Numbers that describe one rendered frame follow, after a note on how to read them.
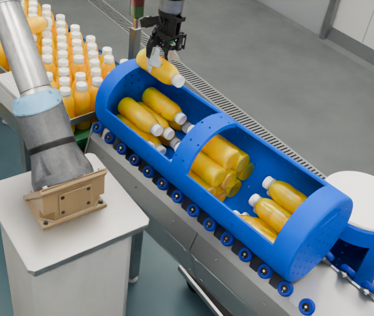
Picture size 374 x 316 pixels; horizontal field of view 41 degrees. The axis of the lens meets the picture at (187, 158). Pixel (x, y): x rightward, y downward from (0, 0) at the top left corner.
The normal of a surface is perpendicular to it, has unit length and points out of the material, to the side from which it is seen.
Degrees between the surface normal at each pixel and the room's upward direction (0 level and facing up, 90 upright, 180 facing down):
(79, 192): 90
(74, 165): 30
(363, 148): 0
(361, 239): 90
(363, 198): 0
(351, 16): 90
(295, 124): 0
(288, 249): 73
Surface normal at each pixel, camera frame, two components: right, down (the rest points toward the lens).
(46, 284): -0.16, 0.60
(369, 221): 0.12, -0.77
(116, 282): 0.58, 0.57
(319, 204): -0.07, -0.66
